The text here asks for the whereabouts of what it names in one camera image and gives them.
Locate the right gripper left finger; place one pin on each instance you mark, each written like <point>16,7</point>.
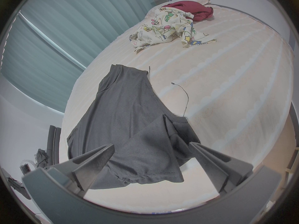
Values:
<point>95,164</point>

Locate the round white-framed mirror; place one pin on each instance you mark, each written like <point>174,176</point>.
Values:
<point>25,168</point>

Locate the cream pillow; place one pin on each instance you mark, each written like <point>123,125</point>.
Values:
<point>203,1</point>

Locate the dark grey chest of drawers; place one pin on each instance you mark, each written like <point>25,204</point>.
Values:
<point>53,143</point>

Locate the dark red garment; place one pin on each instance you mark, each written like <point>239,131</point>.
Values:
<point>196,10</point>

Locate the white printed pyjama top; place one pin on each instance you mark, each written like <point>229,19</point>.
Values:
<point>163,29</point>

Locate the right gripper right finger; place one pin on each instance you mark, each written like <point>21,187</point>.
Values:
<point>210,166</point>

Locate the dark grey garment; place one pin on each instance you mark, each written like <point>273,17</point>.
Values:
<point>41,157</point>

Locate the blue-green curtain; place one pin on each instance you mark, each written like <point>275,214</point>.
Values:
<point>35,66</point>
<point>88,15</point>

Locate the black T-shirt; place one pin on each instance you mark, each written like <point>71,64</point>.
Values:
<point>126,125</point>

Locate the bed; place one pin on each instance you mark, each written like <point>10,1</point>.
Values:
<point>233,90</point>

